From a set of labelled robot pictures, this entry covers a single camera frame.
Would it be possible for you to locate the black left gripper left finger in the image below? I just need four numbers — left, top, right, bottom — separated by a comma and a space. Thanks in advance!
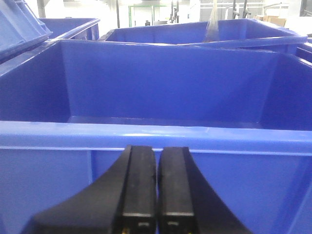
22, 145, 156, 234

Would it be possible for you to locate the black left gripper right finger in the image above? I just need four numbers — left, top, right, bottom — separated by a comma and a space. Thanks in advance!
158, 147, 251, 234

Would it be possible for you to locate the blue bin middle layer left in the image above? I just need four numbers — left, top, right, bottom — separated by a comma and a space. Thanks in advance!
0, 40, 312, 234

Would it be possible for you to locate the clear plastic bag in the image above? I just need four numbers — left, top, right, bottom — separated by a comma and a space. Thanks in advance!
204, 0, 220, 42

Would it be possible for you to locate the blue bin far left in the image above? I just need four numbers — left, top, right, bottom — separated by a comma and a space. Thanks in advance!
39, 18, 100, 40

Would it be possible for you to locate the blue bin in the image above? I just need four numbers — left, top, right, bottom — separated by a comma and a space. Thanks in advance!
39, 18, 100, 40
102, 19, 308, 54

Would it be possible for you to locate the blue bin behind near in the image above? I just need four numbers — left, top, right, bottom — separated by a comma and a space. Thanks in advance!
102, 19, 308, 54

